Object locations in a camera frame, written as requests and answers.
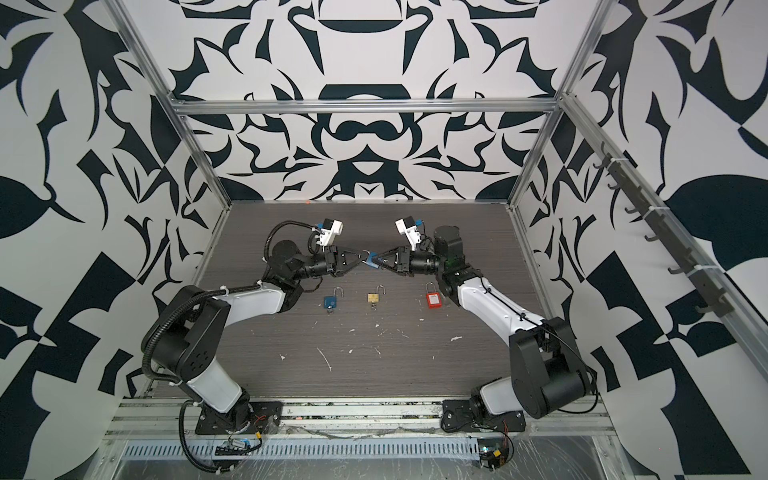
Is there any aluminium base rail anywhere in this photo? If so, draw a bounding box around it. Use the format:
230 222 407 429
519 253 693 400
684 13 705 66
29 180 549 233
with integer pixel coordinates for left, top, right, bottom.
105 397 617 440

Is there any red padlock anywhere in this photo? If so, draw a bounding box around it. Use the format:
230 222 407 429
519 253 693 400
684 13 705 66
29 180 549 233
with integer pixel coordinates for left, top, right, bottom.
425 282 443 309

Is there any aluminium frame horizontal bar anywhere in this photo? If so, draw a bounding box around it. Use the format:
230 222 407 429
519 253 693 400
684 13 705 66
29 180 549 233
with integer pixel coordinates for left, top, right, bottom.
171 98 557 115

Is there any brass padlock with key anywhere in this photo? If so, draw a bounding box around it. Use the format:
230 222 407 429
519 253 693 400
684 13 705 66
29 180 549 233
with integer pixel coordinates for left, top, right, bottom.
367 284 386 309

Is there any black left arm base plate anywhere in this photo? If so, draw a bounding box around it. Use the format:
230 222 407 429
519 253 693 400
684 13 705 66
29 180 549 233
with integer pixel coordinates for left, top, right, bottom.
195 401 284 435

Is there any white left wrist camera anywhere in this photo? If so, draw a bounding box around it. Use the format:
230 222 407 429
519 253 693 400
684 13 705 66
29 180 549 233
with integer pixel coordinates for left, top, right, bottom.
316 218 343 248

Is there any left circuit board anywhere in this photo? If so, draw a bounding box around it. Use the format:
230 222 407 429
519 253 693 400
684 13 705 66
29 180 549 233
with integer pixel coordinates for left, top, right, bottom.
214 436 263 457

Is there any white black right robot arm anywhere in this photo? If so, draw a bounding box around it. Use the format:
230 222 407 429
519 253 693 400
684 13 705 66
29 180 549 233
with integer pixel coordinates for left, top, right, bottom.
369 226 598 419

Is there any aluminium frame corner post left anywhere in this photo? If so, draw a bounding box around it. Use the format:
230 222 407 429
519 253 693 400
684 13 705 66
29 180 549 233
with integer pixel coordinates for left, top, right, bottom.
103 0 232 210

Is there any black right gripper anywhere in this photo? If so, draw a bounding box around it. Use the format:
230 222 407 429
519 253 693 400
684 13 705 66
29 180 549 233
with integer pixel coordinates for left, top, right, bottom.
373 249 448 279

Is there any blue padlock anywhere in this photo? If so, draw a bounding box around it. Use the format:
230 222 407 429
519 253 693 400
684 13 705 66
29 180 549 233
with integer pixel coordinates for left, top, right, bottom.
364 252 380 269
323 286 344 314

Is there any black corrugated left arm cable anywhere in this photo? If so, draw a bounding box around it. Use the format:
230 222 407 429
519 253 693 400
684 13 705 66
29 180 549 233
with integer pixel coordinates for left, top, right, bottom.
141 287 259 475

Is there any circuit board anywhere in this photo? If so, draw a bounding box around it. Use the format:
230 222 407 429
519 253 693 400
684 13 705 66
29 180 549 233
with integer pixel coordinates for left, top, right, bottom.
214 436 263 457
479 436 515 471

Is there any white slotted cable duct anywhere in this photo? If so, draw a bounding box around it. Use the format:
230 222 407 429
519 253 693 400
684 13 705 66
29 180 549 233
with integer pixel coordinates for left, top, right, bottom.
122 437 481 461

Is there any aluminium frame corner post right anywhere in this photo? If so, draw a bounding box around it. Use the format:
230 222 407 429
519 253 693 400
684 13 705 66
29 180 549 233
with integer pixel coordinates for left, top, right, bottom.
507 0 617 210

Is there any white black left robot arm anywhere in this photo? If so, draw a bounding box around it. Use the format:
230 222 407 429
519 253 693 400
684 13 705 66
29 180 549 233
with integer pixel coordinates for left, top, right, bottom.
141 240 368 431

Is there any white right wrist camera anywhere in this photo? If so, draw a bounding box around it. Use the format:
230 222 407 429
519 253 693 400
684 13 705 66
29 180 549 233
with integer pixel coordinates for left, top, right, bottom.
395 216 425 251

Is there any right circuit board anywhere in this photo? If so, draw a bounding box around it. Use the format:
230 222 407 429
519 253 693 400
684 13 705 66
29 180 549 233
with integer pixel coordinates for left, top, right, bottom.
479 436 515 471

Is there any aluminium frame corner post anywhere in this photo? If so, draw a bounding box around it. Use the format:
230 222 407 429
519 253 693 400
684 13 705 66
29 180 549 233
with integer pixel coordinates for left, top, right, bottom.
103 0 232 210
507 0 617 210

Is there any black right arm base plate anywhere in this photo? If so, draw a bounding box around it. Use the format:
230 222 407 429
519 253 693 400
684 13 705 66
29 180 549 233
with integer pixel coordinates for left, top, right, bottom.
440 398 527 433

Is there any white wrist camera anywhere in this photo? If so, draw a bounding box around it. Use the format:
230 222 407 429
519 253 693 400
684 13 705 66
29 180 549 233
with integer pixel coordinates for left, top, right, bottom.
316 218 343 248
395 216 425 251

